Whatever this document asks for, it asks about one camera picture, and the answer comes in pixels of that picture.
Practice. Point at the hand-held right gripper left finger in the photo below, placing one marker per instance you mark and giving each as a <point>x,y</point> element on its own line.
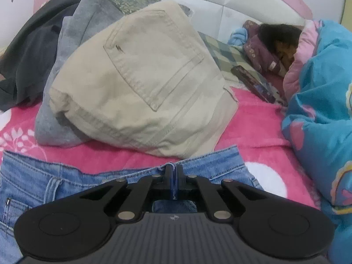
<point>172,187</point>

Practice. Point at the pink floral bed blanket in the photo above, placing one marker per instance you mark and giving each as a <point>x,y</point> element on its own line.
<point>253,126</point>

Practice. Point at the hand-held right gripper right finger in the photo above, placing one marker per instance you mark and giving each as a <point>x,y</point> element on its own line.
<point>180,184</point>

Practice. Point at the blue jeans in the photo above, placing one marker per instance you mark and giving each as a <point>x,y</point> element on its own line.
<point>33,181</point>

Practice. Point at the green checked pillow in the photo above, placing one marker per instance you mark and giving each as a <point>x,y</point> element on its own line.
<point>225,55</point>

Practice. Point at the dark grey garment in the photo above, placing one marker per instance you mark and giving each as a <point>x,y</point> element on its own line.
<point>35,49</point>

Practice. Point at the light blue cloth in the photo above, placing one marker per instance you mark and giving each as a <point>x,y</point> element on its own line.
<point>238,37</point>

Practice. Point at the sleeping person head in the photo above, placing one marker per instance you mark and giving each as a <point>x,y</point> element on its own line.
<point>277,38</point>

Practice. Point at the blue and pink floral quilt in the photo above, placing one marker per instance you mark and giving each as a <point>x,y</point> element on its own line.
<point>324,101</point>

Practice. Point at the green floral pillow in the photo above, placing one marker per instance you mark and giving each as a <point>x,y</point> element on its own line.
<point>129,1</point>

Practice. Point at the beige pants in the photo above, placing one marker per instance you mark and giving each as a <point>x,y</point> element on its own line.
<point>143,88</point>

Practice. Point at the light grey garment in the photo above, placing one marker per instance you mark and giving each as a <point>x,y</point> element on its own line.
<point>88,19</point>

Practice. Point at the smartphone with patterned case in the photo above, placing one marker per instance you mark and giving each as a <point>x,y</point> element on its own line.
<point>255,84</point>

